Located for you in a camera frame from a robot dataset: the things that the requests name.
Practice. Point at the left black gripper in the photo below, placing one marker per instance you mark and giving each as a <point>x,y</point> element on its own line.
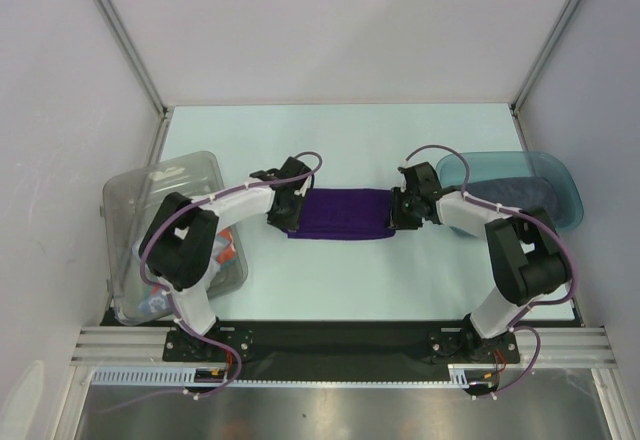
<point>289,223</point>

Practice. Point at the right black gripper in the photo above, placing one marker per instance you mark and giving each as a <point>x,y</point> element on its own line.
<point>400,211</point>

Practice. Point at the purple towel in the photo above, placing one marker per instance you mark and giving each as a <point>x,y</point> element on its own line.
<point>345,215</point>

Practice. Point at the grey towel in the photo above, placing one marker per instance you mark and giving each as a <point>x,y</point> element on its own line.
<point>520,192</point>

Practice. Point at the light blue paw towel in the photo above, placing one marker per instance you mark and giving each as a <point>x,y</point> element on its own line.
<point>153,299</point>

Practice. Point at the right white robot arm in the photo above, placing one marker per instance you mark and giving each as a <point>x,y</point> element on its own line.
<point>528,260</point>

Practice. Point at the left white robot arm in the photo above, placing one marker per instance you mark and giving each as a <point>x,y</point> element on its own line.
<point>176,252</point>

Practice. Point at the teal plastic tray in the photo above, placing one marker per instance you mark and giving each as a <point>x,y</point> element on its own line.
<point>480,166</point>

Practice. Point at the orange towel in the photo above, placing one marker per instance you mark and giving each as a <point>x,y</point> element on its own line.
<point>227,251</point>

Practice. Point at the clear plastic bin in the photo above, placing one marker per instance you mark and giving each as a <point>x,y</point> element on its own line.
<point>130,202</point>

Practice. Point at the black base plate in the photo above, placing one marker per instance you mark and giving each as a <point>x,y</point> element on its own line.
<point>341,351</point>

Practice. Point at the white slotted cable duct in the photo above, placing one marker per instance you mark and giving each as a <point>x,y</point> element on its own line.
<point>192,377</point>

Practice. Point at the aluminium front rail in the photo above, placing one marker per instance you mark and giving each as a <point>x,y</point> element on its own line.
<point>569,348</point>

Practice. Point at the right aluminium frame post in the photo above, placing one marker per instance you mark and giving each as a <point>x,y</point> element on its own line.
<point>552,40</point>

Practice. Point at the aluminium frame post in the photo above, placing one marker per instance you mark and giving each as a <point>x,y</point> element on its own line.
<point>552,40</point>
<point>119,31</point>

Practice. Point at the left aluminium frame post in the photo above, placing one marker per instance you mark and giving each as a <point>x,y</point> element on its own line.
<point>119,31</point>

